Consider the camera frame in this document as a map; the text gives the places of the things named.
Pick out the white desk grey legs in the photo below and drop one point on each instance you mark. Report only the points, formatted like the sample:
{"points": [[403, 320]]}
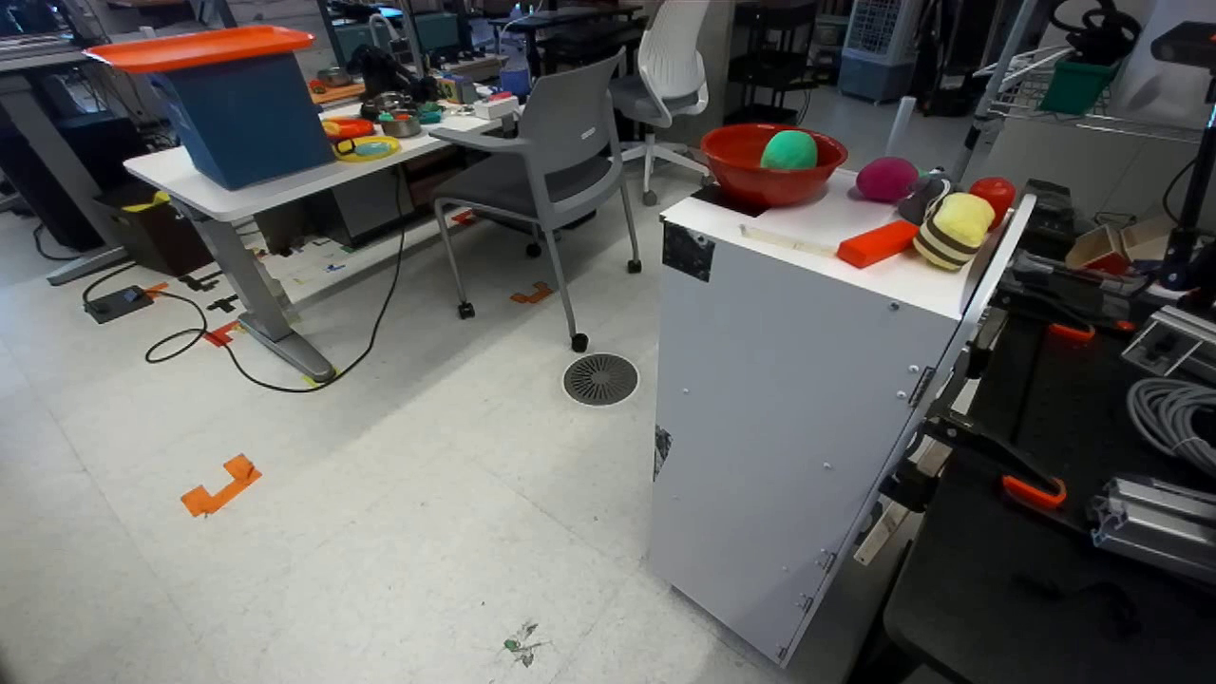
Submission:
{"points": [[240, 176]]}

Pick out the silver aluminium extrusion block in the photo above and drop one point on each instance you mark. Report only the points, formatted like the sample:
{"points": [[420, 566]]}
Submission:
{"points": [[1152, 525]]}

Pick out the round grey floor drain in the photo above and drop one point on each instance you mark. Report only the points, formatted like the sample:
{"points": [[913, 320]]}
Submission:
{"points": [[597, 377]]}

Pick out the red plastic bowl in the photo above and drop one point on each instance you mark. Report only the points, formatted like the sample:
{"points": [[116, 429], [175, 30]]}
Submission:
{"points": [[742, 182]]}

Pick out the yellow striped plush sponge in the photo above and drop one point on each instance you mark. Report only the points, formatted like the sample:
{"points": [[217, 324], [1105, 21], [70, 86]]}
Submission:
{"points": [[958, 230]]}

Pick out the small orange floor tape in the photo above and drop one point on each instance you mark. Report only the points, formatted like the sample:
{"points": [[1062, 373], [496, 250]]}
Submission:
{"points": [[533, 293]]}

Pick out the blue bin orange lid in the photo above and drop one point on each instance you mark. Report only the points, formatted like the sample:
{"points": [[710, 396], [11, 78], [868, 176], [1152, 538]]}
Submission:
{"points": [[240, 117]]}

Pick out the silver metal bracket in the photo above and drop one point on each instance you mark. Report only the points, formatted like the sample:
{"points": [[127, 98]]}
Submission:
{"points": [[1172, 342]]}

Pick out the white toy kitchen cabinet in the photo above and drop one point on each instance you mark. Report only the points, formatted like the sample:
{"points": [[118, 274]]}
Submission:
{"points": [[786, 420]]}

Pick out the purple plush beet green leaves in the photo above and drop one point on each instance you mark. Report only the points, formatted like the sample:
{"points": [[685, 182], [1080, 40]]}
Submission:
{"points": [[889, 179]]}

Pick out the small orange toy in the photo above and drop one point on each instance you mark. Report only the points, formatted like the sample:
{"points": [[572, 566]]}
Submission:
{"points": [[348, 126]]}

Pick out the orange bracket-shaped floor tape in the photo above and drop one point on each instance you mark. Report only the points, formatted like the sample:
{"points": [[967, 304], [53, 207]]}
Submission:
{"points": [[222, 486]]}

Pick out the black vertical stand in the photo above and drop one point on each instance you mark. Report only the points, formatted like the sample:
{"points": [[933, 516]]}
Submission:
{"points": [[1195, 164]]}

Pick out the green box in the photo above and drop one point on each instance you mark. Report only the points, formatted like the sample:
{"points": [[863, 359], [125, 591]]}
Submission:
{"points": [[1077, 86]]}

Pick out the red round plastic toy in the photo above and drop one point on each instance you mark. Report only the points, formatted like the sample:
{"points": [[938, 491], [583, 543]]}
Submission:
{"points": [[996, 195]]}

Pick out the black power brick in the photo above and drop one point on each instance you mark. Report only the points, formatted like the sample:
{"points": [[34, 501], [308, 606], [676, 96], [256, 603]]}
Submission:
{"points": [[118, 304]]}

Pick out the green plush ball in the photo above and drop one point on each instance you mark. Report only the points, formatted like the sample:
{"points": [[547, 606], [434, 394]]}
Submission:
{"points": [[787, 152]]}

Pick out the orange rectangular block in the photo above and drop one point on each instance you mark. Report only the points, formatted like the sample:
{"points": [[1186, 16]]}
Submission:
{"points": [[875, 244]]}

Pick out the white office chair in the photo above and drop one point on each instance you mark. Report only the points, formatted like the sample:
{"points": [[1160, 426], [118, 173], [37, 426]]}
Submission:
{"points": [[667, 78]]}

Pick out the grey four-legged caster chair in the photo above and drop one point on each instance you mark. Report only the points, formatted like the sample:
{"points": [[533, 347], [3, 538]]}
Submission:
{"points": [[557, 152]]}

